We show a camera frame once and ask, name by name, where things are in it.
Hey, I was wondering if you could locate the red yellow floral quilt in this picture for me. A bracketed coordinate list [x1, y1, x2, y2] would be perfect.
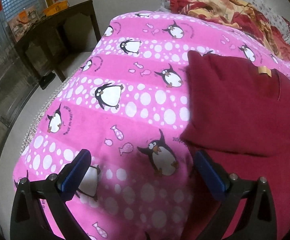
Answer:
[168, 0, 290, 65]

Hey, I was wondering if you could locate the pink penguin blanket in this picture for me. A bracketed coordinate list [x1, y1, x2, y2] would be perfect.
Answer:
[13, 11, 290, 239]

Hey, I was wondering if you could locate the orange plastic basket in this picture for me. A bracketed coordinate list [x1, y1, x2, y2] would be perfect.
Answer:
[43, 0, 69, 17]

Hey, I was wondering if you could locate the picture box on table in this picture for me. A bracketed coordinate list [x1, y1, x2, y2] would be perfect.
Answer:
[8, 6, 39, 42]

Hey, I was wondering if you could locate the dark wooden side table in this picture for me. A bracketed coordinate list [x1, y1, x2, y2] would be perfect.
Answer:
[14, 0, 102, 89]

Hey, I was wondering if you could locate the dark red sweater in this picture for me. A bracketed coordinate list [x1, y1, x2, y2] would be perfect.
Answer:
[180, 51, 290, 239]

